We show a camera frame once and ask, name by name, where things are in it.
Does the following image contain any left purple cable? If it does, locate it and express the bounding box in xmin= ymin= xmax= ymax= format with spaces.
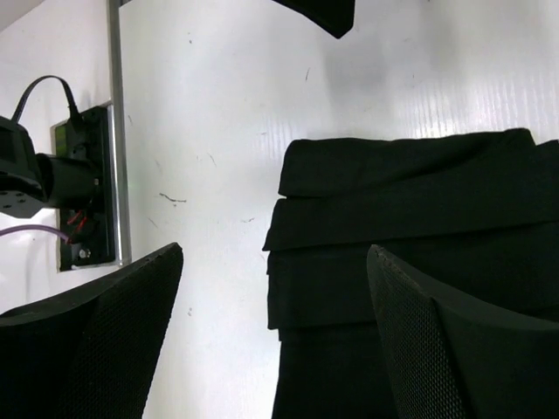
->
xmin=0 ymin=225 xmax=71 ymax=245

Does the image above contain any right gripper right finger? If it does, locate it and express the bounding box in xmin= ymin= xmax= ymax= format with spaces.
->
xmin=367 ymin=245 xmax=558 ymax=418

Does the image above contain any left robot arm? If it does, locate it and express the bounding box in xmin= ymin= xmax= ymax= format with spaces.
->
xmin=1 ymin=79 xmax=122 ymax=226

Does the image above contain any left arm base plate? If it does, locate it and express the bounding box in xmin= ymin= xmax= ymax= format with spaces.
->
xmin=51 ymin=102 xmax=131 ymax=272

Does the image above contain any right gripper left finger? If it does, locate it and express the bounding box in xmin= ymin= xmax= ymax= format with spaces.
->
xmin=1 ymin=243 xmax=183 ymax=418

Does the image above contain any black pleated skirt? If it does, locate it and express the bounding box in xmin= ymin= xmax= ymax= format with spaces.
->
xmin=264 ymin=128 xmax=558 ymax=418

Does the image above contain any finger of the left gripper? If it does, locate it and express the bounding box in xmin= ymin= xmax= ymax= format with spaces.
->
xmin=275 ymin=0 xmax=355 ymax=39

